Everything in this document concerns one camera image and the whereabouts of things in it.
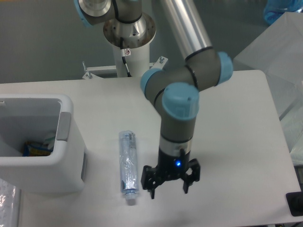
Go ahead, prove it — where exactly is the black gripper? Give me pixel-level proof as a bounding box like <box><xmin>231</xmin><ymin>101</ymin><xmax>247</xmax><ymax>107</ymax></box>
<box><xmin>141</xmin><ymin>149</ymin><xmax>201</xmax><ymax>199</ymax></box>

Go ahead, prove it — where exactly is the clear plastic water bottle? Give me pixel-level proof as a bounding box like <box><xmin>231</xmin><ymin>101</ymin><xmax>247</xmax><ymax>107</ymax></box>
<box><xmin>119</xmin><ymin>131</ymin><xmax>139</xmax><ymax>206</ymax></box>

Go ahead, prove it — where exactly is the clear plastic wrapper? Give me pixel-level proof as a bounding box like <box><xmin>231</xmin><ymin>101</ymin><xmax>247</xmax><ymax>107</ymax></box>
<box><xmin>43</xmin><ymin>132</ymin><xmax>56</xmax><ymax>150</ymax></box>

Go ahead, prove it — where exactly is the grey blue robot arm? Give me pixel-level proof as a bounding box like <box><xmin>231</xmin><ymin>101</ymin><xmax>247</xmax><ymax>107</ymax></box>
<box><xmin>74</xmin><ymin>0</ymin><xmax>233</xmax><ymax>195</ymax></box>

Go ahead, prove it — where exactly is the white trash can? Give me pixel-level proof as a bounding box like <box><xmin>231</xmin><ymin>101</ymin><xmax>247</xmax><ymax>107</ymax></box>
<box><xmin>0</xmin><ymin>94</ymin><xmax>86</xmax><ymax>193</ymax></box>

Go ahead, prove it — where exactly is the black device at edge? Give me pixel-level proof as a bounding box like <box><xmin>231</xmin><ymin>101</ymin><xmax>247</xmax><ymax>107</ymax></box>
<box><xmin>286</xmin><ymin>192</ymin><xmax>303</xmax><ymax>217</ymax></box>

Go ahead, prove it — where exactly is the yellow blue snack bag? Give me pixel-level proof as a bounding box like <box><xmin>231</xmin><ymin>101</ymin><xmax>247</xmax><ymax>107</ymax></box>
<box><xmin>21</xmin><ymin>141</ymin><xmax>53</xmax><ymax>157</ymax></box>

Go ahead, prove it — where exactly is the translucent plastic storage box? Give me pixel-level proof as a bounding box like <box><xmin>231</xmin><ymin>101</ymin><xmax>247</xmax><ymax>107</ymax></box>
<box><xmin>233</xmin><ymin>12</ymin><xmax>303</xmax><ymax>166</ymax></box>

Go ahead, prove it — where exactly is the clear plastic sheet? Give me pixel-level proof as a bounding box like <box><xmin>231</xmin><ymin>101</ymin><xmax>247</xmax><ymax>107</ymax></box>
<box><xmin>0</xmin><ymin>179</ymin><xmax>21</xmax><ymax>227</ymax></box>

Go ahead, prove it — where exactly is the blue plastic bag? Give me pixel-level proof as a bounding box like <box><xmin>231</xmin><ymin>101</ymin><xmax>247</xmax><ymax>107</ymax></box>
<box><xmin>263</xmin><ymin>0</ymin><xmax>303</xmax><ymax>25</ymax></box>

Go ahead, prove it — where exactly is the white pedestal base frame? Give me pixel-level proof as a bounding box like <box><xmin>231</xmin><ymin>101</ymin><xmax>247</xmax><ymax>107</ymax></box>
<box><xmin>82</xmin><ymin>56</ymin><xmax>169</xmax><ymax>79</ymax></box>

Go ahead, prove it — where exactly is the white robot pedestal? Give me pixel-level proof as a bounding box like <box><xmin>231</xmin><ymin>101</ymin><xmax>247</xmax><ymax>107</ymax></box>
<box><xmin>112</xmin><ymin>44</ymin><xmax>150</xmax><ymax>78</ymax></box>

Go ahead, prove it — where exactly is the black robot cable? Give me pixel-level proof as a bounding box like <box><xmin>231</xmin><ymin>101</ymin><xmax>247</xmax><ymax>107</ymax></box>
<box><xmin>119</xmin><ymin>37</ymin><xmax>132</xmax><ymax>78</ymax></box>

